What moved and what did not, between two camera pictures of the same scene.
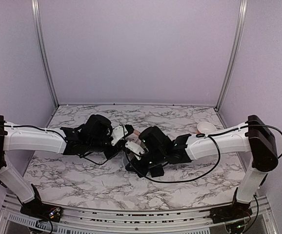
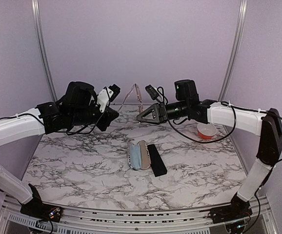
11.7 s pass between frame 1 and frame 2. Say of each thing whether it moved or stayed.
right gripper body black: moved
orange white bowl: stayed
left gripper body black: moved
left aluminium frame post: stayed
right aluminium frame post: stayed
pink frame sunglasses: moved
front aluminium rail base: stayed
